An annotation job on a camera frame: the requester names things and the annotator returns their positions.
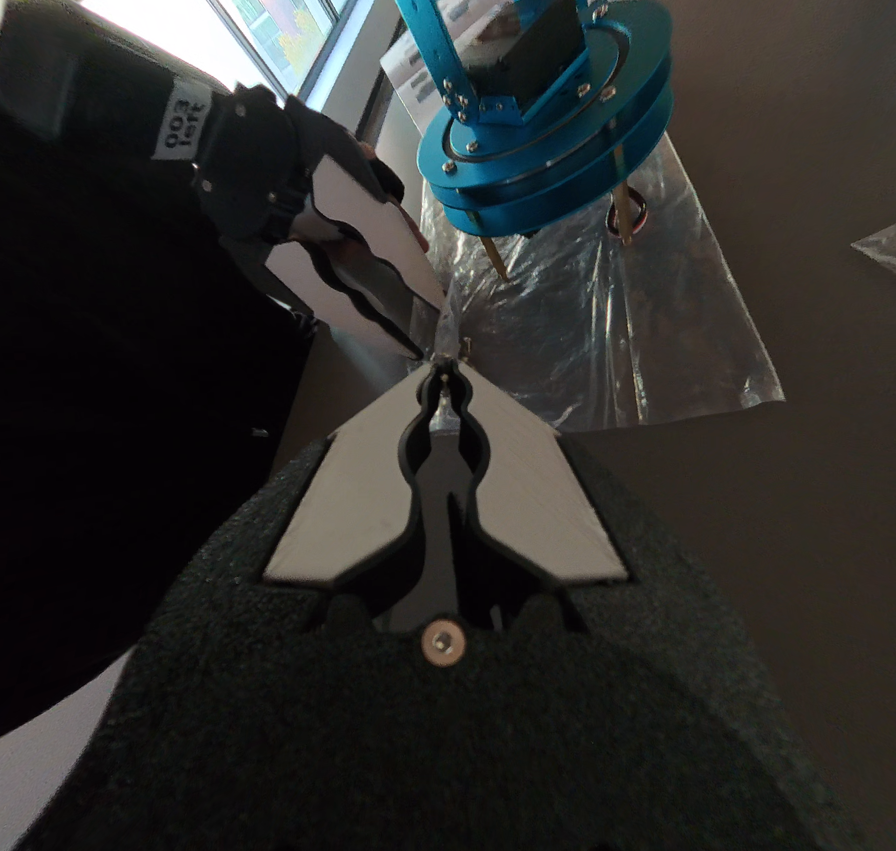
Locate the pile of small parts bags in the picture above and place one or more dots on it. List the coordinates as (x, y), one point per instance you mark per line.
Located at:
(878, 246)

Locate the large paned window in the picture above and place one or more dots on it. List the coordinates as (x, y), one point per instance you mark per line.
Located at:
(210, 11)

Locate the large clear plastic bag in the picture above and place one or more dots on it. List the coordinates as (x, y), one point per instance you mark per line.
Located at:
(630, 347)

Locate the blue toy robot arm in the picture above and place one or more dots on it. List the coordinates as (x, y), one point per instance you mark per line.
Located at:
(532, 179)

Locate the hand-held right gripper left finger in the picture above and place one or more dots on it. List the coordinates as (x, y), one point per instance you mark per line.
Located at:
(343, 508)

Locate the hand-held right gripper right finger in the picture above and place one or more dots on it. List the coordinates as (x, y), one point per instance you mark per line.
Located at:
(546, 515)

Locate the dark grey desk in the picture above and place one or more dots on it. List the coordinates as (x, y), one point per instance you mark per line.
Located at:
(770, 515)

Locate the small clear screw bag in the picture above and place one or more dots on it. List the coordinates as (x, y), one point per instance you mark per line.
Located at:
(446, 333)

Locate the person's left hand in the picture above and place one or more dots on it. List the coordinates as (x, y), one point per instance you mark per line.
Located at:
(421, 237)

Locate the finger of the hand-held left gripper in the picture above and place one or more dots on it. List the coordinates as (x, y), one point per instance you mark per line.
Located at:
(315, 284)
(378, 235)

